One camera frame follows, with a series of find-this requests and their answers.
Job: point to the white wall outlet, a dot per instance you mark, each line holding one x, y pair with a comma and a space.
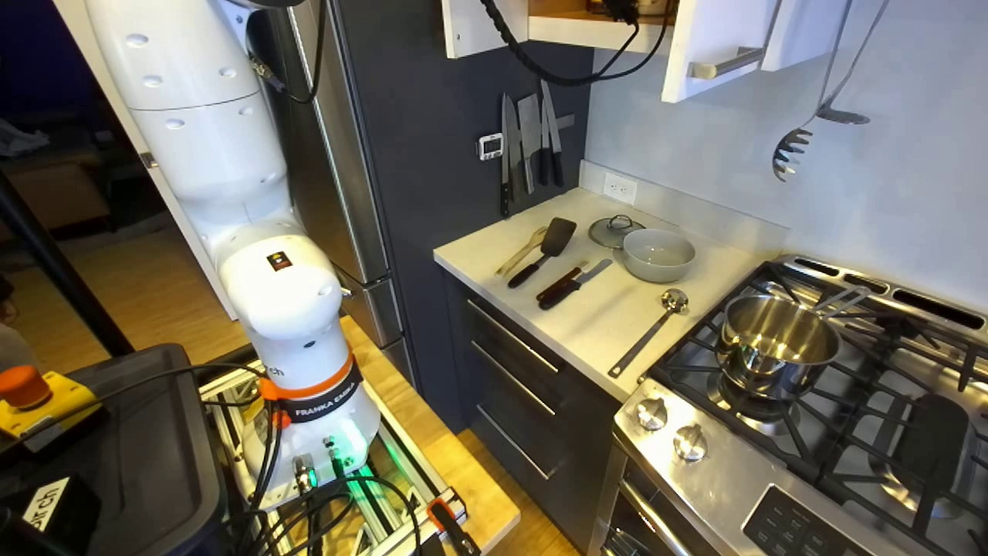
619, 187

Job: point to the red emergency stop button box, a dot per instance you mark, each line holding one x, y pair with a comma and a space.
23, 386

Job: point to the glass pot lid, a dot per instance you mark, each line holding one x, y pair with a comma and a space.
607, 231

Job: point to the dark grey tall cabinet panel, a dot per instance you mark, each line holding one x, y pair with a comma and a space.
434, 204

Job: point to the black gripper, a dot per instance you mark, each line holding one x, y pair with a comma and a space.
619, 7

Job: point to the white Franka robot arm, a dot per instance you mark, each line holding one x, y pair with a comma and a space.
205, 135

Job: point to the black diagonal pole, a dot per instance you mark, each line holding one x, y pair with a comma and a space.
64, 267

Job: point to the stainless steel fridge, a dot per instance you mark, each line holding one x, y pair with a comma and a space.
327, 154

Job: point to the dark grey drawer cabinet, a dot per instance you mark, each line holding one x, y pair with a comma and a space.
576, 464

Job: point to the black device white label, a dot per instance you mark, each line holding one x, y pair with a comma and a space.
46, 503

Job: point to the stainless steel gas stove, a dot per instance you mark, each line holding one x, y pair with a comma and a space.
722, 482

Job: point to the black spatula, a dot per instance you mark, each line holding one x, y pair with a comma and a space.
558, 234

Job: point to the hanging slotted spoon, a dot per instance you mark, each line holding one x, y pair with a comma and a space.
793, 151

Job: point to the white open cupboard door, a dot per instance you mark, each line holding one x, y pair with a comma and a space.
710, 25

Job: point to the black plastic case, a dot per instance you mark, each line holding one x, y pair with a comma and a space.
157, 452

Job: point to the wide shallow clear bowl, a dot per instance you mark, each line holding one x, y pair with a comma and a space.
658, 258

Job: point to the wooden wall cabinet shelves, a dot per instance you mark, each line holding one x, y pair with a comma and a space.
484, 25

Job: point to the white switch plate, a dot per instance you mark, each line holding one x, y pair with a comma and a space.
492, 147

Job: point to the stainless steel pot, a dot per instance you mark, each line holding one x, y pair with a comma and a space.
774, 339

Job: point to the steel stove knob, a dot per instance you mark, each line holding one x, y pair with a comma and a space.
689, 442
651, 414

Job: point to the steel ladle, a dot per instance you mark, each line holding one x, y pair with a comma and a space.
673, 300

